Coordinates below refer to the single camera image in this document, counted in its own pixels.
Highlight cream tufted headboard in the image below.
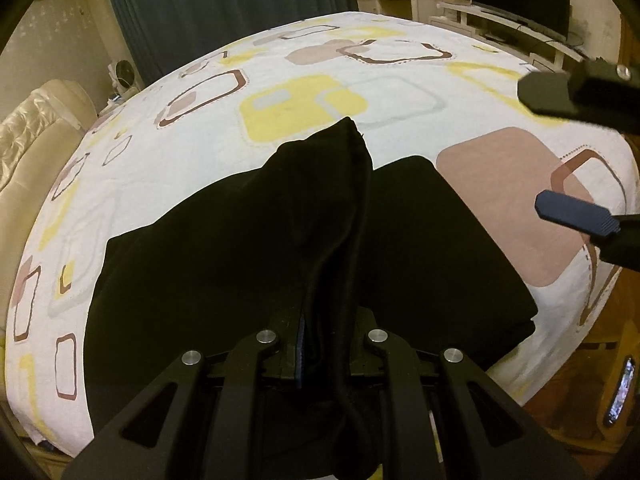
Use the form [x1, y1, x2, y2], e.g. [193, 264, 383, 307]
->
[0, 79, 98, 333]

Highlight small white desk fan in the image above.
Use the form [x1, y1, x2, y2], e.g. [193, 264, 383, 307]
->
[109, 60, 136, 95]

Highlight dark green curtain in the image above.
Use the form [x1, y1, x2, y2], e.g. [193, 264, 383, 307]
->
[100, 0, 358, 88]

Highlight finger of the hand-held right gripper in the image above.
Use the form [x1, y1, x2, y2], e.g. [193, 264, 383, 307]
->
[517, 60, 640, 136]
[535, 190, 640, 267]

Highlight patterned bed sheet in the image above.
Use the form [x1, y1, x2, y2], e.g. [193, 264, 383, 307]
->
[2, 10, 628, 456]

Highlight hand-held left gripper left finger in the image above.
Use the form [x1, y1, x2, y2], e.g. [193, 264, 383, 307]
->
[65, 306, 307, 480]

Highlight black pants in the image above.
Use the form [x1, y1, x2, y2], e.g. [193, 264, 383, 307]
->
[84, 116, 538, 480]

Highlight white television stand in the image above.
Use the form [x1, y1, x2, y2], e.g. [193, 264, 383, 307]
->
[432, 0, 601, 70]

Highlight smartphone with lit screen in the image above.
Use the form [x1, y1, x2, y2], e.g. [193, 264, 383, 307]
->
[602, 355, 637, 428]

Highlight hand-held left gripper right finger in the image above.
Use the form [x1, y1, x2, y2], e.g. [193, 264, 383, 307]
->
[350, 307, 583, 480]

